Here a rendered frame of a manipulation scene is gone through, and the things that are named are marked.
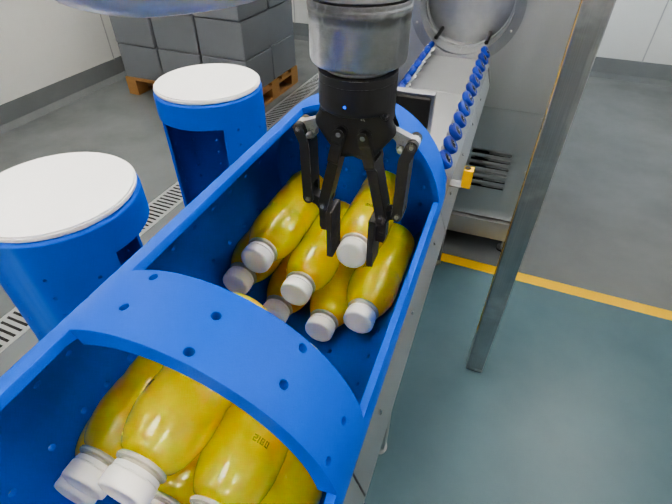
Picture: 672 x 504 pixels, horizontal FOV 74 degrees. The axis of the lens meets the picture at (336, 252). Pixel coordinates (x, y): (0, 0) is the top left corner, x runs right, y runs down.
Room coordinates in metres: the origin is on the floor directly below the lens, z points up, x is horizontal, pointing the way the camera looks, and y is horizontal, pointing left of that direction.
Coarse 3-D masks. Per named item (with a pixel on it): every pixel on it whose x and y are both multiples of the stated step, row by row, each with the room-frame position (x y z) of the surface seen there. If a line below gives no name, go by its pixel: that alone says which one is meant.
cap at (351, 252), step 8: (344, 240) 0.44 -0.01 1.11; (352, 240) 0.43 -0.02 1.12; (360, 240) 0.43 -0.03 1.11; (344, 248) 0.43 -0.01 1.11; (352, 248) 0.42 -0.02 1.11; (360, 248) 0.42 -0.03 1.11; (344, 256) 0.43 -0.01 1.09; (352, 256) 0.42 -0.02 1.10; (360, 256) 0.42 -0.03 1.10; (344, 264) 0.42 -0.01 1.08; (352, 264) 0.42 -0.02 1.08; (360, 264) 0.42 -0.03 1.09
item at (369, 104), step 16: (320, 80) 0.41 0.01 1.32; (336, 80) 0.40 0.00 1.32; (352, 80) 0.39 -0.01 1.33; (368, 80) 0.39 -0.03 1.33; (384, 80) 0.40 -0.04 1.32; (320, 96) 0.42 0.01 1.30; (336, 96) 0.40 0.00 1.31; (352, 96) 0.39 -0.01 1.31; (368, 96) 0.39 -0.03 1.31; (384, 96) 0.40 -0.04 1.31; (320, 112) 0.43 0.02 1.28; (336, 112) 0.40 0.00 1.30; (352, 112) 0.39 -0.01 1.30; (368, 112) 0.39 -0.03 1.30; (384, 112) 0.40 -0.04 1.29; (320, 128) 0.43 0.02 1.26; (352, 128) 0.42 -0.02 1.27; (368, 128) 0.41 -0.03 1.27; (384, 128) 0.41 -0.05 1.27; (352, 144) 0.42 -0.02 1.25; (384, 144) 0.41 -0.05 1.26
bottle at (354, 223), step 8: (392, 176) 0.57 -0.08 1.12; (368, 184) 0.55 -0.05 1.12; (392, 184) 0.56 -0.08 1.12; (360, 192) 0.53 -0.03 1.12; (368, 192) 0.53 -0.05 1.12; (392, 192) 0.54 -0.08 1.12; (360, 200) 0.51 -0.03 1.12; (368, 200) 0.50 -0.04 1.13; (392, 200) 0.52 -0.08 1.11; (352, 208) 0.49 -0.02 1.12; (360, 208) 0.48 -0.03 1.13; (368, 208) 0.48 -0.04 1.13; (344, 216) 0.48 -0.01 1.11; (352, 216) 0.47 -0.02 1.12; (360, 216) 0.47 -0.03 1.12; (368, 216) 0.47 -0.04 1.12; (344, 224) 0.47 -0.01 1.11; (352, 224) 0.46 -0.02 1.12; (360, 224) 0.46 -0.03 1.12; (392, 224) 0.50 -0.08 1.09; (344, 232) 0.46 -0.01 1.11; (352, 232) 0.45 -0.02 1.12; (360, 232) 0.45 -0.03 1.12; (384, 240) 0.46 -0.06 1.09
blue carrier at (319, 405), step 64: (256, 192) 0.59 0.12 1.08; (192, 256) 0.43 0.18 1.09; (64, 320) 0.22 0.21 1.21; (128, 320) 0.20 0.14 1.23; (192, 320) 0.20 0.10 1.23; (256, 320) 0.21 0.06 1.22; (384, 320) 0.39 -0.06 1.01; (0, 384) 0.16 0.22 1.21; (64, 384) 0.24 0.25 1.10; (256, 384) 0.17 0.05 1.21; (320, 384) 0.19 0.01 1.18; (0, 448) 0.18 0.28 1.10; (64, 448) 0.20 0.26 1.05; (320, 448) 0.15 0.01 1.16
